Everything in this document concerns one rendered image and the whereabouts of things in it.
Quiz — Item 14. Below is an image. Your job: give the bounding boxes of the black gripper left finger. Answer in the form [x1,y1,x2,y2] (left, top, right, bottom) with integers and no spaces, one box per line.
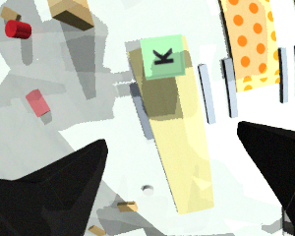
[0,139,108,236]

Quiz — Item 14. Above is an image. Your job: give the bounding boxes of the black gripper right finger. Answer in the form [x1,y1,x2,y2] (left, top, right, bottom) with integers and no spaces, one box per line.
[237,121,295,228]

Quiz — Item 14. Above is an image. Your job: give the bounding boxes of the yellow polka-dot strip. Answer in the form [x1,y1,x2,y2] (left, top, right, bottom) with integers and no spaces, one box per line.
[218,0,280,93]

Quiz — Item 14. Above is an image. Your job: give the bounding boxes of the red cylinder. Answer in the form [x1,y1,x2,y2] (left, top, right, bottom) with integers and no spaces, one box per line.
[5,20,32,39]

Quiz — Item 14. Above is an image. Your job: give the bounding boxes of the light green letter cube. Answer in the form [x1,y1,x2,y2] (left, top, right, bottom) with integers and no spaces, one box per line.
[141,34,186,80]

